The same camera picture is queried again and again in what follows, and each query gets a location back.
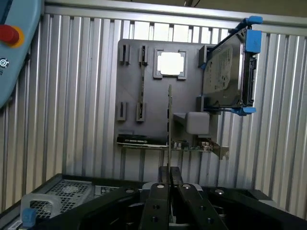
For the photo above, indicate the silver CPU chip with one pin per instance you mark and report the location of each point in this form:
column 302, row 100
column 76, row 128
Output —
column 170, row 63

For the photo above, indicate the grey mock motherboard plate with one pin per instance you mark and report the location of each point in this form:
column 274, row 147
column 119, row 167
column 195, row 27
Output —
column 134, row 83

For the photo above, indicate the black PC case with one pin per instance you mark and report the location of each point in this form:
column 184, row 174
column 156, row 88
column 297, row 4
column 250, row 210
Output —
column 72, row 189

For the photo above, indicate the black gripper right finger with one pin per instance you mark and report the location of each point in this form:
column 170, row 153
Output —
column 192, row 206

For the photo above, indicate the black graphics card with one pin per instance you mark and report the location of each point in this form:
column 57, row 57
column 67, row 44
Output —
column 141, row 141

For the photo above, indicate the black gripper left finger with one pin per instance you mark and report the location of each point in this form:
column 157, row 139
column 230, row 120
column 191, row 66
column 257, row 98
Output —
column 156, row 203

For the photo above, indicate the hard disk with blue caddy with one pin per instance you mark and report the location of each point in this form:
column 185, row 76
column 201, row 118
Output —
column 223, row 69

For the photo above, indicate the green RAM stick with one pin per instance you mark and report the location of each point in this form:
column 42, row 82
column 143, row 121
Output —
column 143, row 83

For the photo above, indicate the thin metal card bracket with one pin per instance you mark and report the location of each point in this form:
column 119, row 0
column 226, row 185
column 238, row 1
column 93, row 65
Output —
column 169, row 119

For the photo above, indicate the light grey rounded block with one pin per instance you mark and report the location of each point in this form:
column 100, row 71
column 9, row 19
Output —
column 197, row 123

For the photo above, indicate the blue-grey teach pendant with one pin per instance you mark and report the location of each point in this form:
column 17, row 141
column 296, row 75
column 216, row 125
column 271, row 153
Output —
column 14, row 76

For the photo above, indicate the aluminium frame rail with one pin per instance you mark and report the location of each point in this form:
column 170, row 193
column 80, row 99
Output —
column 144, row 12

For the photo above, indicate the blue plastic latch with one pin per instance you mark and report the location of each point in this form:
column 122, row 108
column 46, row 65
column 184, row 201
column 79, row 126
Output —
column 28, row 216

